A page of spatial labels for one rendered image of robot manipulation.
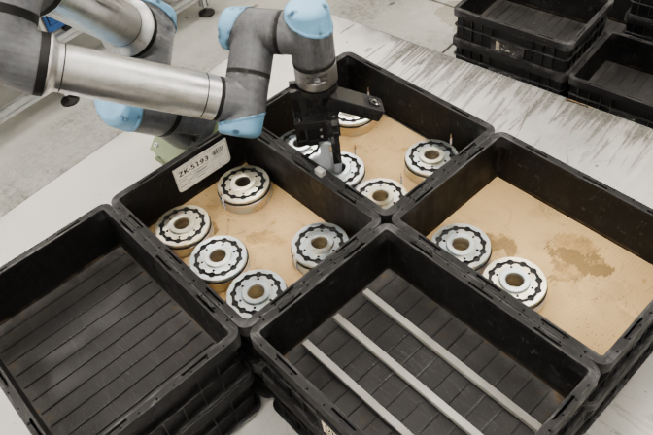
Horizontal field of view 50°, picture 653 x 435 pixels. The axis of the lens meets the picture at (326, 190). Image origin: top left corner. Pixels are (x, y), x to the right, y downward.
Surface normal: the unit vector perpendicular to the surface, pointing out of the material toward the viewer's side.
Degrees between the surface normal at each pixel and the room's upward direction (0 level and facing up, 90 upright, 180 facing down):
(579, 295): 0
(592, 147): 0
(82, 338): 0
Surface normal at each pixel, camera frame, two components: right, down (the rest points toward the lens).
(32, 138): -0.10, -0.70
